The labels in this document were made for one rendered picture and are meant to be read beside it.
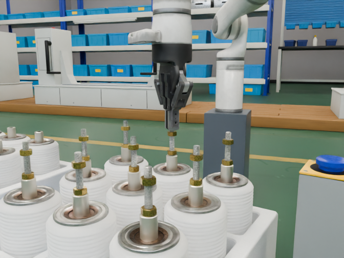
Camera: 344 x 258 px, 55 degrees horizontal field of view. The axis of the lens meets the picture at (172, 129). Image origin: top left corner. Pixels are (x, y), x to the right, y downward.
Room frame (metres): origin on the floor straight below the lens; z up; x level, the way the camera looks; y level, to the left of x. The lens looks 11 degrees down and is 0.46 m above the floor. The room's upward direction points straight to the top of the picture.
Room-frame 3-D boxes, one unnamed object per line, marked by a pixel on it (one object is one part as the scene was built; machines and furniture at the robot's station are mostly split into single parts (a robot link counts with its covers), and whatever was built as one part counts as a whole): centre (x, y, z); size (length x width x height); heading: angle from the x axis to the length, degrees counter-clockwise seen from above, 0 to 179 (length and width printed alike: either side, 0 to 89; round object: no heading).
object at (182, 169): (0.63, 0.00, 0.25); 0.08 x 0.08 x 0.01
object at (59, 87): (3.23, 0.57, 0.45); 1.45 x 0.57 x 0.74; 70
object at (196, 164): (0.47, -0.04, 0.30); 0.01 x 0.01 x 0.08
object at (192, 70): (5.63, -0.45, 0.36); 0.50 x 0.38 x 0.21; 162
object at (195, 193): (0.47, -0.04, 0.26); 0.02 x 0.02 x 0.03
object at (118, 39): (6.09, 0.85, 0.90); 0.50 x 0.38 x 0.21; 161
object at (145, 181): (0.37, 0.03, 0.32); 0.02 x 0.02 x 0.01; 80
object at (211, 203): (0.47, -0.04, 0.25); 0.08 x 0.08 x 0.01
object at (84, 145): (0.59, 0.16, 0.30); 0.01 x 0.01 x 0.08
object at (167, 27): (0.62, 0.02, 0.52); 0.11 x 0.09 x 0.06; 115
